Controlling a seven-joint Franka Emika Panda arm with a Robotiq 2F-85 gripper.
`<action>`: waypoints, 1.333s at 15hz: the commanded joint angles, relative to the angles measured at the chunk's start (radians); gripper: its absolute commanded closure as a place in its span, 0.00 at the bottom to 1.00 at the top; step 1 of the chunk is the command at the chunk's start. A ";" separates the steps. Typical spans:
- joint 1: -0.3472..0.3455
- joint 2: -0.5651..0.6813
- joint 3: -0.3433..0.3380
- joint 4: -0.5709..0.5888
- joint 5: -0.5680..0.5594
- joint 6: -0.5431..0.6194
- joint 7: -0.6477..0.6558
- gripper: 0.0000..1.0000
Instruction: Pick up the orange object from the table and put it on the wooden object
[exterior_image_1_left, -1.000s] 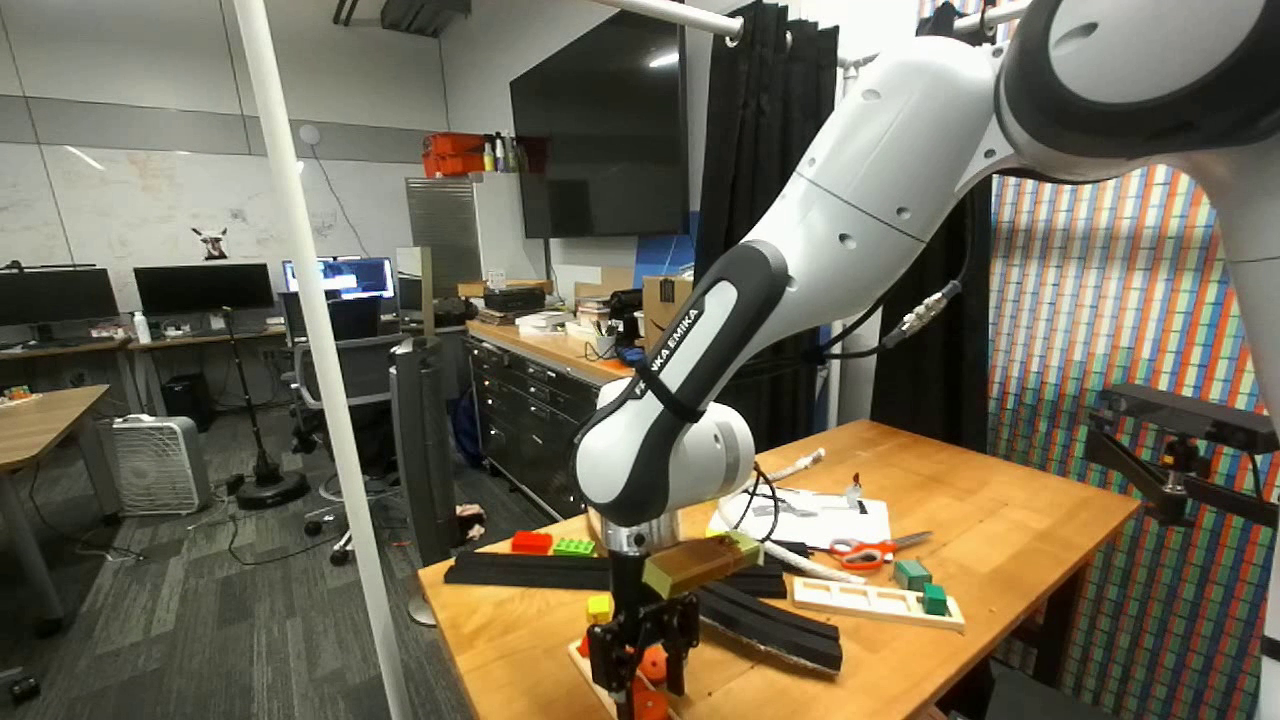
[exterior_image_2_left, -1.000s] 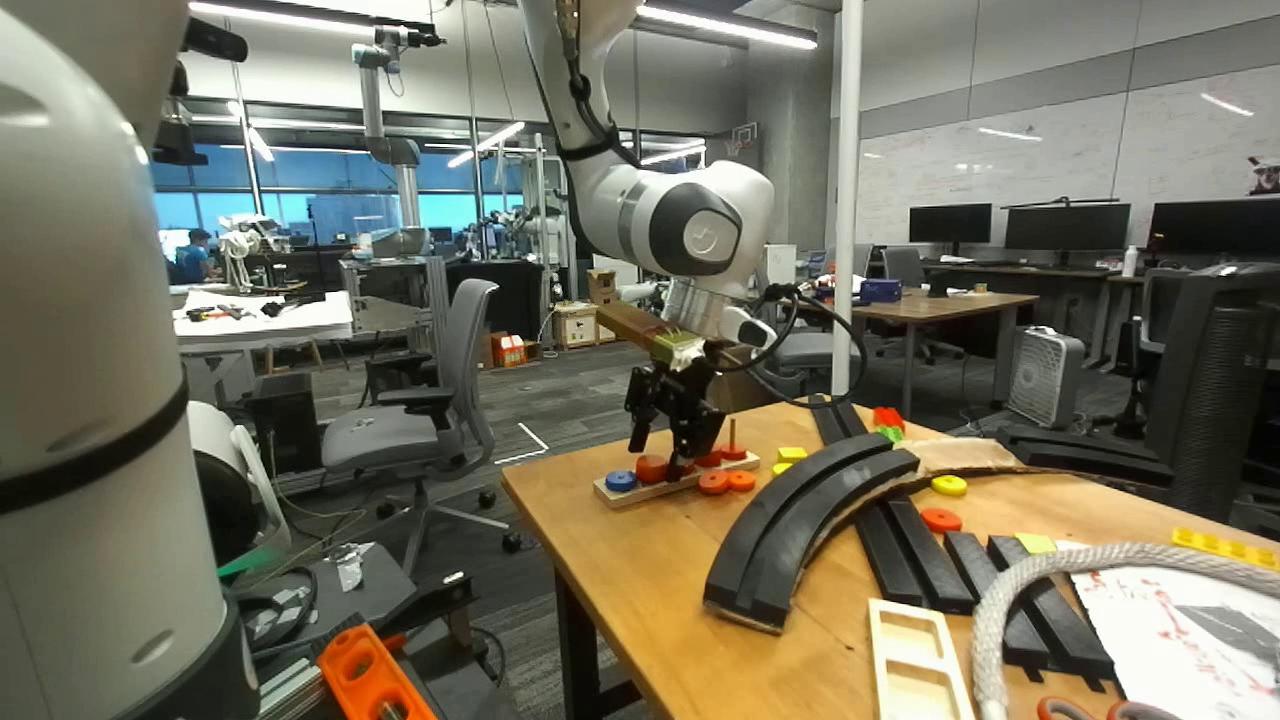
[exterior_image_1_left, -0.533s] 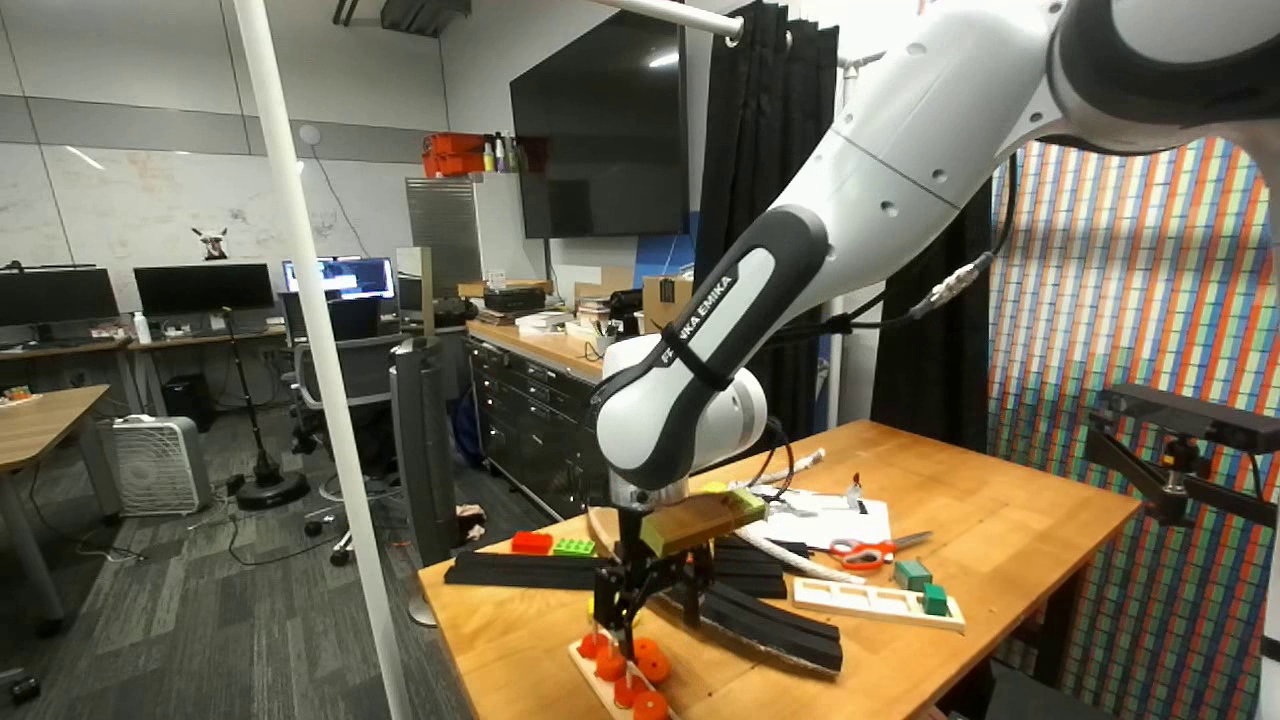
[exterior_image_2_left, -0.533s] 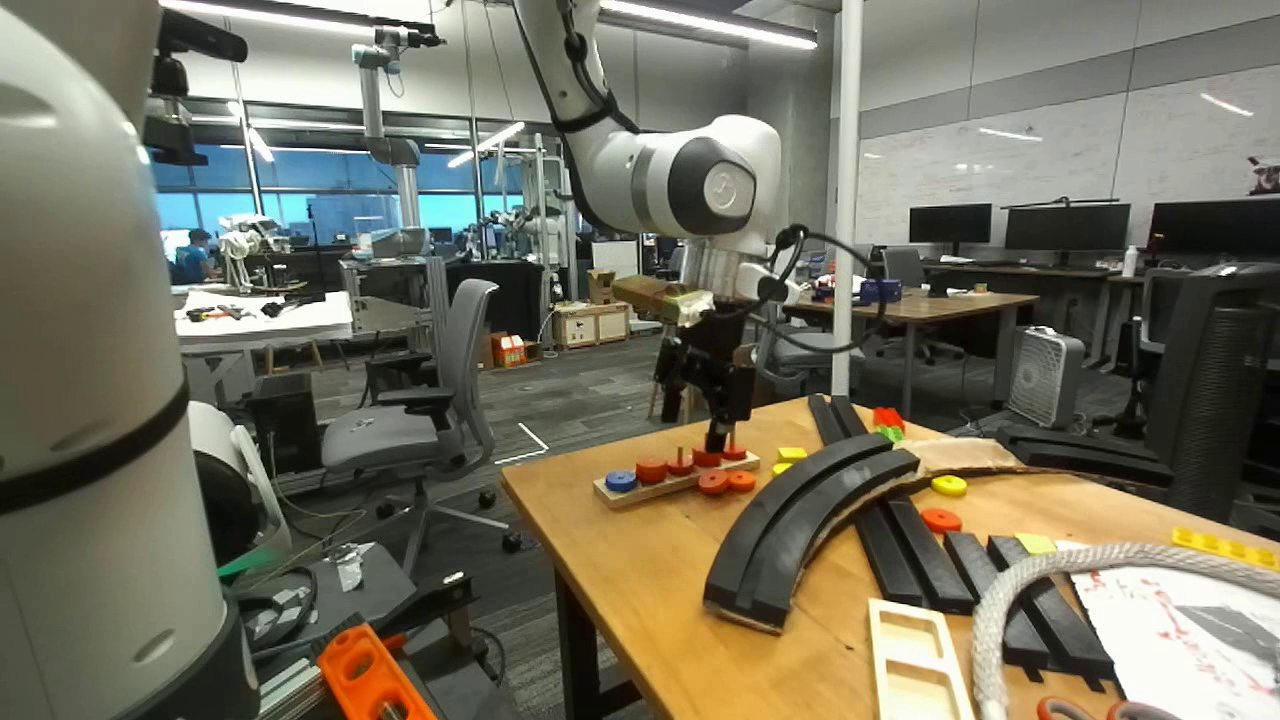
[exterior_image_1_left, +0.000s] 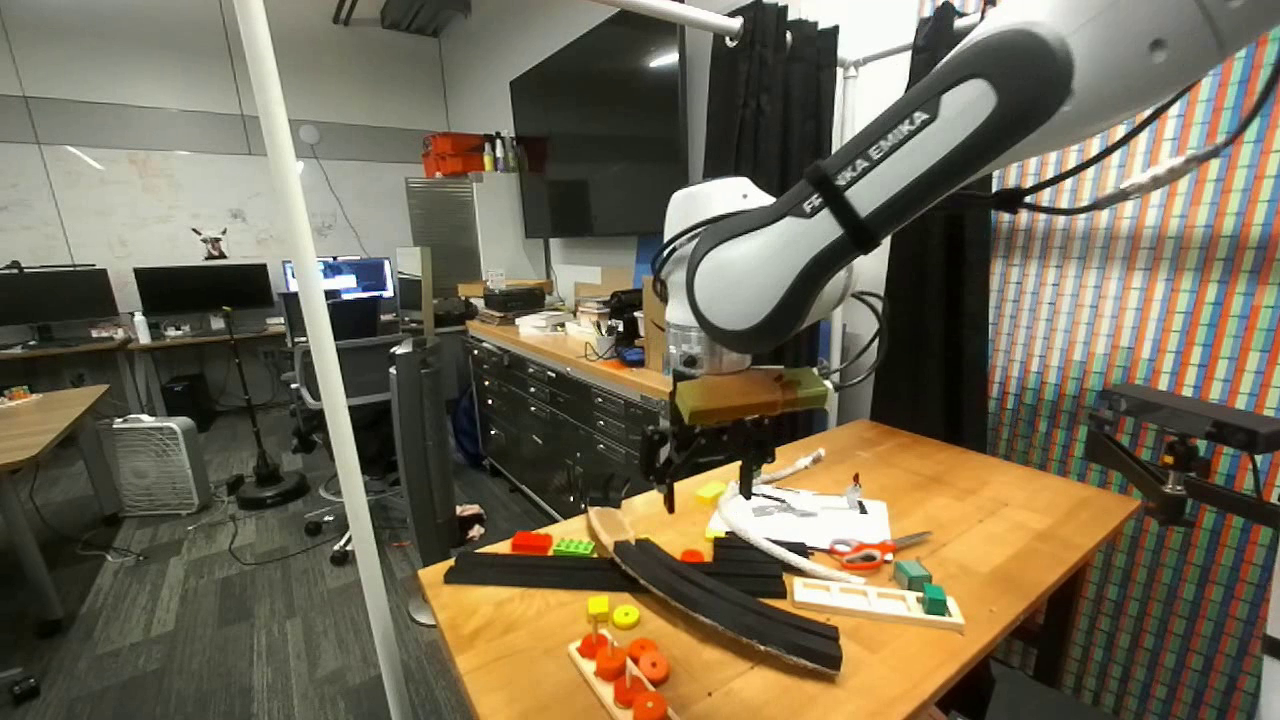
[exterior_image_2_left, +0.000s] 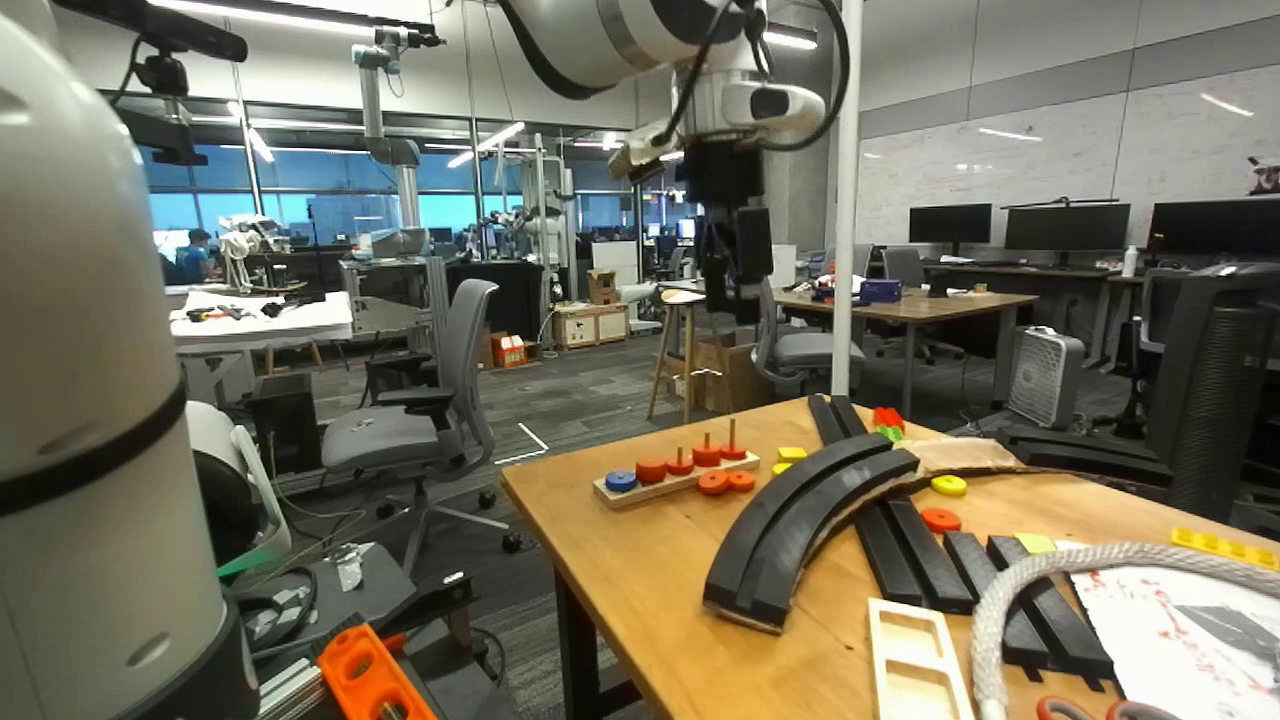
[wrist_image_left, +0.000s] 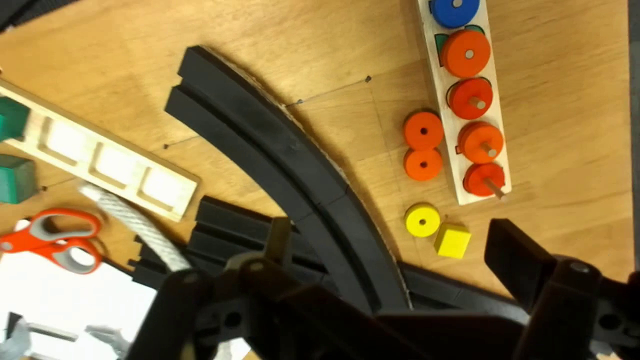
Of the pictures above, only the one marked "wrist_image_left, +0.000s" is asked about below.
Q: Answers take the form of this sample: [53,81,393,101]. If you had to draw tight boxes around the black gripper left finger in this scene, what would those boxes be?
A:
[127,215,377,360]

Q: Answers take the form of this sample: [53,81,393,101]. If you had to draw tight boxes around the orange red toy pieces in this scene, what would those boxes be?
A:
[417,0,514,206]

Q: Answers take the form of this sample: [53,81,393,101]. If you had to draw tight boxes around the blue toy ring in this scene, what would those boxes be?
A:
[428,0,483,30]

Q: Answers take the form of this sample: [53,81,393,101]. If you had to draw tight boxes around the yellow toy ring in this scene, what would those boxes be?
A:
[402,200,445,240]

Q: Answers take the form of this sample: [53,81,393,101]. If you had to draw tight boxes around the curved black toy track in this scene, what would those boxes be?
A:
[164,43,417,316]

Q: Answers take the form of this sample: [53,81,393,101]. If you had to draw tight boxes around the straight black toy track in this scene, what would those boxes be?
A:
[129,236,199,292]
[189,194,299,268]

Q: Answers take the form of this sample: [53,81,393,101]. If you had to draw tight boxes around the yellow toy cube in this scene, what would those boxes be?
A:
[433,219,475,260]

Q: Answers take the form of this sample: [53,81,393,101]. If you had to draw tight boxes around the white braided rope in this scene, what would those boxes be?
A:
[79,181,194,273]

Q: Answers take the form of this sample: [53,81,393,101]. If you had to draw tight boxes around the white printed paper sheet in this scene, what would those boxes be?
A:
[0,249,166,360]

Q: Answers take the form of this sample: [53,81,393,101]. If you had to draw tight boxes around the orange-handled scissors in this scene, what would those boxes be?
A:
[0,206,107,276]

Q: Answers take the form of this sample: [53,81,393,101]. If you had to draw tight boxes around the wooden slotted tray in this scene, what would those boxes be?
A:
[0,78,204,224]

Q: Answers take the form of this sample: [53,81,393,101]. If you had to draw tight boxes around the dark green toy block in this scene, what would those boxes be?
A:
[0,95,32,144]
[0,154,39,206]

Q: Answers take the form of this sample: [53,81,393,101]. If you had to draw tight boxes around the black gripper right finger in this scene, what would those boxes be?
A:
[483,217,640,360]

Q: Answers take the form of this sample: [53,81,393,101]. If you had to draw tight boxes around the orange toy ring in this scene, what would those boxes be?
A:
[402,145,446,181]
[462,159,509,200]
[446,76,497,121]
[438,28,495,80]
[402,107,446,149]
[457,120,507,166]

